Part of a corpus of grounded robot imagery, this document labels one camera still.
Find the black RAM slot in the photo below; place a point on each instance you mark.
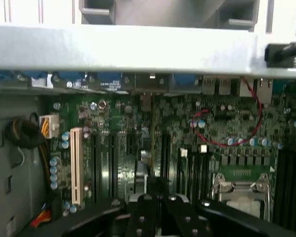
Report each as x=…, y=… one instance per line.
x=291, y=185

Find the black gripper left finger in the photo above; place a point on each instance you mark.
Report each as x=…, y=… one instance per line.
x=143, y=217

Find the blue card retention clip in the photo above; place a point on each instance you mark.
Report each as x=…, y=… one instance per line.
x=185, y=79
x=110, y=78
x=71, y=75
x=34, y=75

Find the white expansion slot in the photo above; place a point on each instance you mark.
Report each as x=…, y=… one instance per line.
x=77, y=160

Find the green motherboard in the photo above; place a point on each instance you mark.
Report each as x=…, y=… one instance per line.
x=118, y=118

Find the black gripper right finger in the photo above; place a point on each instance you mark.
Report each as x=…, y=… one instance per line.
x=182, y=217

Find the green RAM stick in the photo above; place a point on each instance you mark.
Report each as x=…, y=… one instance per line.
x=183, y=172

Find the long black expansion slot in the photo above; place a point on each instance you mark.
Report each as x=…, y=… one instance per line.
x=166, y=153
x=96, y=160
x=113, y=160

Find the white power connector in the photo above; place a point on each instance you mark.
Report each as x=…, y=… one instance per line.
x=50, y=126

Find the short black expansion slot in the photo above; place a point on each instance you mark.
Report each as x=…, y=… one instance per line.
x=130, y=143

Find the CPU with paste residue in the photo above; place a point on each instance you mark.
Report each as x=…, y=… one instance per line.
x=244, y=207

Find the metal CPU socket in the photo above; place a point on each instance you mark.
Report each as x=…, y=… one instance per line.
x=241, y=187

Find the black open PC case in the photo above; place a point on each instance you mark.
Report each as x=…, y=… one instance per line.
x=138, y=49

